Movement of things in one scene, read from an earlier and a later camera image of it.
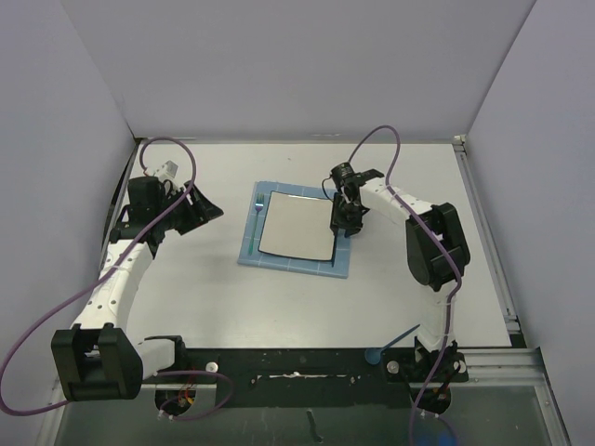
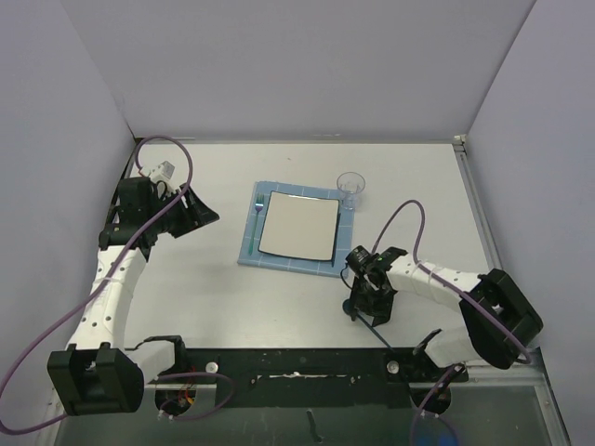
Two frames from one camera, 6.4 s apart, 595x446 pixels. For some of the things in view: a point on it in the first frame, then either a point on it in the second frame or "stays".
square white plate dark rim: x=298 y=227 stays
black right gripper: x=339 y=222 to x=380 y=310
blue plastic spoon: x=373 y=355 to x=347 y=306
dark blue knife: x=335 y=248 stays
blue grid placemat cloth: x=249 y=254 stays
